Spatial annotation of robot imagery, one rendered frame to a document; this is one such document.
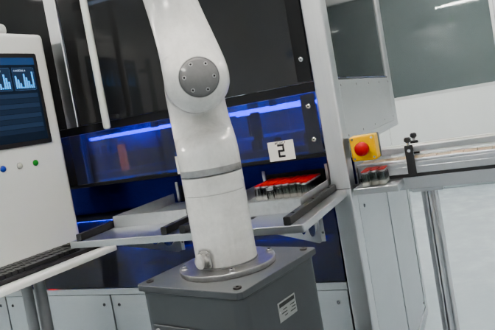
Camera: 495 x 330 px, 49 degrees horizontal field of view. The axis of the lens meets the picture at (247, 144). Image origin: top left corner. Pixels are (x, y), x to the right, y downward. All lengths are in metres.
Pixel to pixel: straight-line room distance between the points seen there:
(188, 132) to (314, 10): 0.69
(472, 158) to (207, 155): 0.89
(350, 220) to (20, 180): 1.06
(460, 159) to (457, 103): 4.50
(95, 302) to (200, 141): 1.29
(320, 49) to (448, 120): 4.64
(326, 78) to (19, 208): 1.06
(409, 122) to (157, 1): 5.33
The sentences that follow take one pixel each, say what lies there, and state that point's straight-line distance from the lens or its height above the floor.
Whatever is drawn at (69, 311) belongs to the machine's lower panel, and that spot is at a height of 0.52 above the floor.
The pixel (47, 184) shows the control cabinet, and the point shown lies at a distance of 1.96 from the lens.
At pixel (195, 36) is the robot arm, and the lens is 0.98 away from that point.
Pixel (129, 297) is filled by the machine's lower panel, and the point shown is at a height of 0.57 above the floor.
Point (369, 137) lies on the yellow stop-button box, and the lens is 1.57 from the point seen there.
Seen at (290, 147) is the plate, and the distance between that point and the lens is 1.64.
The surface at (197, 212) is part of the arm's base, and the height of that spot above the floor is 0.98.
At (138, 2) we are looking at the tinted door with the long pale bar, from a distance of 1.90.
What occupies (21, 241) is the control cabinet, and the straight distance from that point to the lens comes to 1.90.
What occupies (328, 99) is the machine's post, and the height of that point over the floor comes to 1.15.
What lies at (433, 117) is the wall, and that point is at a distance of 6.17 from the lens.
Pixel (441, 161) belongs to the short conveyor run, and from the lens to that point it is 1.66.
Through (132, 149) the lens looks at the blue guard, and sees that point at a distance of 1.92.
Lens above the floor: 1.14
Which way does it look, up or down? 3 degrees down
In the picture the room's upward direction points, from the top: 10 degrees counter-clockwise
